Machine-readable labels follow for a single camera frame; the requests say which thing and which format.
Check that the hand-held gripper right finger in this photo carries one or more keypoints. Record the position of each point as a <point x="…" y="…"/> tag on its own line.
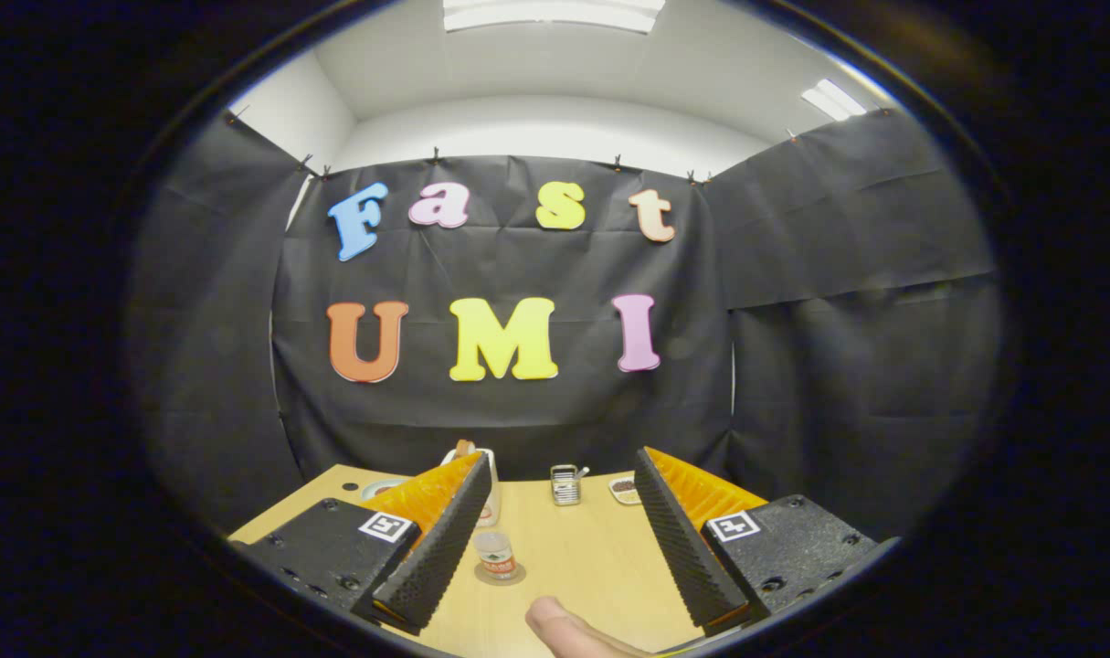
<point x="678" y="539"/>

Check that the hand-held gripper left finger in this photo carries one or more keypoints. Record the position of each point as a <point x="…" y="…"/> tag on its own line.
<point x="440" y="548"/>

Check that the clear plastic juice bottle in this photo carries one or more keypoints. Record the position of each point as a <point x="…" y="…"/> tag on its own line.
<point x="495" y="556"/>

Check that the white divided snack dish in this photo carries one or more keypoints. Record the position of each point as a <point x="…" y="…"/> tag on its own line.
<point x="624" y="491"/>

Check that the cream toaster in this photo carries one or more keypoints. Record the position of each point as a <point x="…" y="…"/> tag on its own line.
<point x="491" y="484"/>

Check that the pale green plate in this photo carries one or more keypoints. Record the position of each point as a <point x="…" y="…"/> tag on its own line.
<point x="376" y="488"/>

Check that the wooden table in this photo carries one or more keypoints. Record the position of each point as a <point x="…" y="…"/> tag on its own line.
<point x="591" y="557"/>

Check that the brown bread slice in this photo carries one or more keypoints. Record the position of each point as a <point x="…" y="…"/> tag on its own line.
<point x="464" y="448"/>

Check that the small ceiling light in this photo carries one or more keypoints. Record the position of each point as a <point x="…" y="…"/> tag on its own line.
<point x="833" y="99"/>

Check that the large ceiling light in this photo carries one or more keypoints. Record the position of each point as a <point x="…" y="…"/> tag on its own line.
<point x="554" y="14"/>

